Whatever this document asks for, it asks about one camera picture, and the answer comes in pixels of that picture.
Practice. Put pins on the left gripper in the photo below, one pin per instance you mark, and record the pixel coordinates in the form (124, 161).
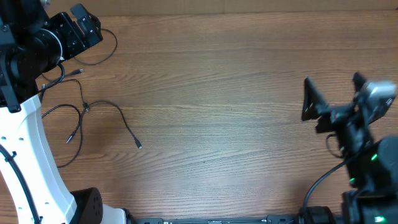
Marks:
(63, 27)

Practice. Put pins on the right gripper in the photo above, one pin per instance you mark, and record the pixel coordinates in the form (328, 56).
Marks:
(331, 115)

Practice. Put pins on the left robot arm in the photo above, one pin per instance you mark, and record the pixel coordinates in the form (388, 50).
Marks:
(32, 43)

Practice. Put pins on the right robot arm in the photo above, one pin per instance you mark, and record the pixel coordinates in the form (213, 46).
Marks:
(371, 165)

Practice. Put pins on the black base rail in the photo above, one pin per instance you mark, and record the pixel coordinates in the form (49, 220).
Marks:
(270, 219)

